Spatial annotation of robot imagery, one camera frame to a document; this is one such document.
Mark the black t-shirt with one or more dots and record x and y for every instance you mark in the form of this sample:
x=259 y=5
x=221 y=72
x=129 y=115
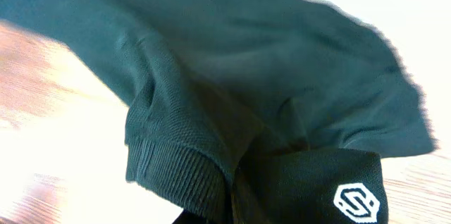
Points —
x=246 y=111

